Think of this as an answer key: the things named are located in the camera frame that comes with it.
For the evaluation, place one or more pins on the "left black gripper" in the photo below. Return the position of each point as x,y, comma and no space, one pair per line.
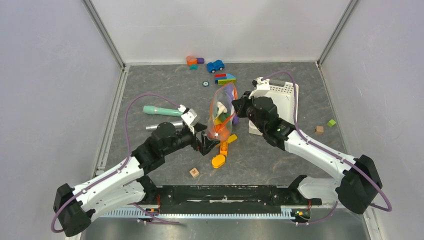
207,143

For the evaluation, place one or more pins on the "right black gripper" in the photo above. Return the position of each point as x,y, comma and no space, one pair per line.
240,104

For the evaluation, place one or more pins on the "orange pumpkin toy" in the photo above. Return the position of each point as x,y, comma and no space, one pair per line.
219,132

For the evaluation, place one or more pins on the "white garlic toy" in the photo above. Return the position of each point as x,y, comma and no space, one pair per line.
221,109

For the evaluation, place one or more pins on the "long green cucumber toy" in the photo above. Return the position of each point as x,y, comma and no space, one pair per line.
224,119

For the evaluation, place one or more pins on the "clear zip bag orange zipper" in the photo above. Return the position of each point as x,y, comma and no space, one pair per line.
221,96

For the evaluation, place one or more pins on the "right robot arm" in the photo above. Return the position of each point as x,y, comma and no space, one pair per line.
354,181

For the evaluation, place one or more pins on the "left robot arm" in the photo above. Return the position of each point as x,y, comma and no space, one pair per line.
77,207

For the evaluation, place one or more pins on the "orange brick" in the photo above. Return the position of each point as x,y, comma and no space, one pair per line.
223,149

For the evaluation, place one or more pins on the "orange oval block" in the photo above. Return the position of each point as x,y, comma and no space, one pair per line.
218,161

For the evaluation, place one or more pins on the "yellow brick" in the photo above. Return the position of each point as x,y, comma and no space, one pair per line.
232,138

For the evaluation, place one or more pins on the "wooden cube with X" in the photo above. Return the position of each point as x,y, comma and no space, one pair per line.
194,172

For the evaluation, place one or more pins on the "multicolour brick stack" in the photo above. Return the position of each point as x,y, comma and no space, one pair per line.
224,78

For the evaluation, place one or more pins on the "white plastic basket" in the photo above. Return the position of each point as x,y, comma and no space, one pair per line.
283,96

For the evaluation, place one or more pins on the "blue toy car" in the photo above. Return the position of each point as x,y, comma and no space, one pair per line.
215,66

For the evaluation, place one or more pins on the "silver toy microphone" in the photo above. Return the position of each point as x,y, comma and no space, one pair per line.
175,124

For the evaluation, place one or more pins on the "teal small block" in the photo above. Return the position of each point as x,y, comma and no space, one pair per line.
193,67

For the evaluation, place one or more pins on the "purple small block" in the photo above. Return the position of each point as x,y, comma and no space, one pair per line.
200,60

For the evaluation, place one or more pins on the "small wooden cube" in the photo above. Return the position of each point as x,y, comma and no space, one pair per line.
319,130

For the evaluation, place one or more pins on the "small green cube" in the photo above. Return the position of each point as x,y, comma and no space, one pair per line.
331,123

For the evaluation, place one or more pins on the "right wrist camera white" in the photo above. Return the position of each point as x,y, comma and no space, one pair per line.
261,87

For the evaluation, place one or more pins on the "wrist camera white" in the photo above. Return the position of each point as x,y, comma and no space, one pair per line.
261,87
189,117

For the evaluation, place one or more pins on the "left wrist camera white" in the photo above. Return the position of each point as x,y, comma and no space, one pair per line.
189,117

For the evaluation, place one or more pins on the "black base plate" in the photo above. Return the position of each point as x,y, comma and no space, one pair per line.
223,199

